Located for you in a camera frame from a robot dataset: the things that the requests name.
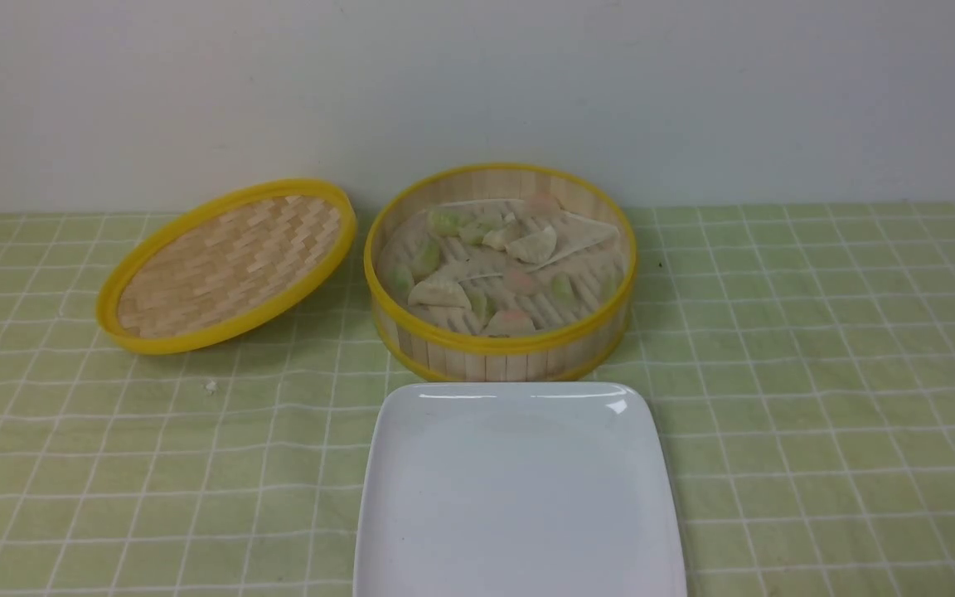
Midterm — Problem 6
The white dumpling centre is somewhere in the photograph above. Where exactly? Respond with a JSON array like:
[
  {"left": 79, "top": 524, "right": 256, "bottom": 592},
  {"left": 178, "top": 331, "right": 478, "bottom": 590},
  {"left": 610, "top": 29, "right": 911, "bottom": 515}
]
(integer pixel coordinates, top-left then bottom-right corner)
[{"left": 505, "top": 226, "right": 558, "bottom": 265}]

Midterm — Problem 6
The white steamer liner paper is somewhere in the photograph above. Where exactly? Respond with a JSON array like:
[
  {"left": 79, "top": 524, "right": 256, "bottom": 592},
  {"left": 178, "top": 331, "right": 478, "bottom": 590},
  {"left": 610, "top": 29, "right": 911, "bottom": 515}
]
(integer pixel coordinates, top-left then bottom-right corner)
[{"left": 375, "top": 199, "right": 625, "bottom": 337}]

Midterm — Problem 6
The white steamed dumpling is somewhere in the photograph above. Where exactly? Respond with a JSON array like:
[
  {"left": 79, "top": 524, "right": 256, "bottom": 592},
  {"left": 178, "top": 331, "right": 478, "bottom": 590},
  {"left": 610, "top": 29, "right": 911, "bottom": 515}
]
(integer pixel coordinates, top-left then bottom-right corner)
[{"left": 408, "top": 274, "right": 473, "bottom": 310}]

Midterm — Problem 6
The pink dumpling front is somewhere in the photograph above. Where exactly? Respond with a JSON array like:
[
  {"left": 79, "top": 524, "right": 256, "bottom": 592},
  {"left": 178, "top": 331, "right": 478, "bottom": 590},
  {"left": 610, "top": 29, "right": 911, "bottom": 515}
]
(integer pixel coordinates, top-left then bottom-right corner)
[{"left": 482, "top": 309, "right": 536, "bottom": 337}]

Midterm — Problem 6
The bamboo steamer basket yellow rim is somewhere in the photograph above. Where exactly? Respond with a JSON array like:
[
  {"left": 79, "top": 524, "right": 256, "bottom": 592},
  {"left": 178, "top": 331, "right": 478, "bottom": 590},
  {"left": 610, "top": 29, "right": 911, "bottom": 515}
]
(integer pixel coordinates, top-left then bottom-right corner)
[{"left": 363, "top": 163, "right": 637, "bottom": 381}]

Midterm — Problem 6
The green dumpling far left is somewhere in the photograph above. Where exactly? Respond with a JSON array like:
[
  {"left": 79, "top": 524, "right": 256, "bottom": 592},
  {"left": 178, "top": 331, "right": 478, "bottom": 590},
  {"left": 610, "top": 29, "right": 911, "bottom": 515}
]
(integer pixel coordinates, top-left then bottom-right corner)
[{"left": 386, "top": 264, "right": 414, "bottom": 303}]

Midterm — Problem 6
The green steamed dumpling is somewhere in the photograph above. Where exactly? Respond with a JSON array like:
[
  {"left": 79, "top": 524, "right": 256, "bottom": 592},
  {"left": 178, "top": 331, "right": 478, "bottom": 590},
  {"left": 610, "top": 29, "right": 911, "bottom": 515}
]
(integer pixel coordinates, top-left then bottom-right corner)
[{"left": 550, "top": 272, "right": 577, "bottom": 309}]

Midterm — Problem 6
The white square plate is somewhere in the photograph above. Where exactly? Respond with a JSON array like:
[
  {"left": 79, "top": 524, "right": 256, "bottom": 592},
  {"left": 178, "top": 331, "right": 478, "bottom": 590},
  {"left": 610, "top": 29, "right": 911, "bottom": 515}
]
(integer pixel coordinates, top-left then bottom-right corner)
[{"left": 352, "top": 382, "right": 689, "bottom": 596}]

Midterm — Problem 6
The green dumpling back left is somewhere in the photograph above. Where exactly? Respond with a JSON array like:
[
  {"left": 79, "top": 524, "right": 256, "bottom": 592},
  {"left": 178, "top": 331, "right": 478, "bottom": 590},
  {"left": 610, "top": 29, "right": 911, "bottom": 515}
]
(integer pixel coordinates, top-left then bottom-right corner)
[{"left": 427, "top": 208, "right": 471, "bottom": 237}]

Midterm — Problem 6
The woven bamboo steamer lid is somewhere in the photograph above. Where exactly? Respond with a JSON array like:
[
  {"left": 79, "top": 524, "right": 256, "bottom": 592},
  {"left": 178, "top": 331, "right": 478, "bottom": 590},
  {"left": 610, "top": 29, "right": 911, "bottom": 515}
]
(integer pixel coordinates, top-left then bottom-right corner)
[{"left": 95, "top": 180, "right": 359, "bottom": 355}]

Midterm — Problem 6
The green checkered tablecloth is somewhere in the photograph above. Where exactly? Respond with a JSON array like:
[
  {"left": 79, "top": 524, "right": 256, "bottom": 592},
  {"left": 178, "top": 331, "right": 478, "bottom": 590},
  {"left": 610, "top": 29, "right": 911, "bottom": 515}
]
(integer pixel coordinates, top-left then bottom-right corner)
[{"left": 0, "top": 204, "right": 955, "bottom": 596}]

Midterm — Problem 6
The green dumpling front middle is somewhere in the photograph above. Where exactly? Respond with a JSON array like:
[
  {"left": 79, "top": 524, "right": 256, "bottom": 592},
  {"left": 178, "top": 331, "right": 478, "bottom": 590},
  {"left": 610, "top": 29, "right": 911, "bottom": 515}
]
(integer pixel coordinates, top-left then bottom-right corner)
[{"left": 467, "top": 289, "right": 496, "bottom": 328}]

